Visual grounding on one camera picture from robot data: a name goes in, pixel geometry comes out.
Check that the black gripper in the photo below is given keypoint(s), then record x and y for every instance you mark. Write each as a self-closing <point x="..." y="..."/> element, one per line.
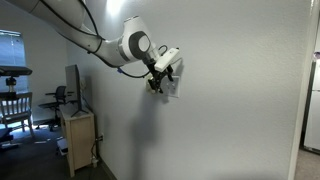
<point x="160" y="74"/>

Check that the black flat monitor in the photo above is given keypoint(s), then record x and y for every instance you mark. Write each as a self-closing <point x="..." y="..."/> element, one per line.
<point x="73" y="86"/>

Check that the light wooden cabinet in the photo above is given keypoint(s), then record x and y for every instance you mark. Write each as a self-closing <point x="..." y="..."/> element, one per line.
<point x="80" y="140"/>

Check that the black office chair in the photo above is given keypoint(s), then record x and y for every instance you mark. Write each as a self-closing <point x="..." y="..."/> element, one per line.
<point x="58" y="100"/>

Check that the white box on floor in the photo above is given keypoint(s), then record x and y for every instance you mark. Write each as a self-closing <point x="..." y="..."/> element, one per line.
<point x="62" y="146"/>

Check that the white wooden chair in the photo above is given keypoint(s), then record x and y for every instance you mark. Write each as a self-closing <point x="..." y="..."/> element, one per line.
<point x="16" y="110"/>

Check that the window blinds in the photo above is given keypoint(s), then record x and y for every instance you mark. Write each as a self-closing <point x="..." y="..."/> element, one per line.
<point x="11" y="60"/>

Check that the white light switch plate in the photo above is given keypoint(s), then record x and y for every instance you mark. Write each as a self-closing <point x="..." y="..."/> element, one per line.
<point x="175" y="90"/>

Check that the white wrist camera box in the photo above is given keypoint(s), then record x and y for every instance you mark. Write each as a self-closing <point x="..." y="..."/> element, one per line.
<point x="166" y="59"/>

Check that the dark wall baseboard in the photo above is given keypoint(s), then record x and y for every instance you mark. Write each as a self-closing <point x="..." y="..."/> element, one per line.
<point x="108" y="170"/>

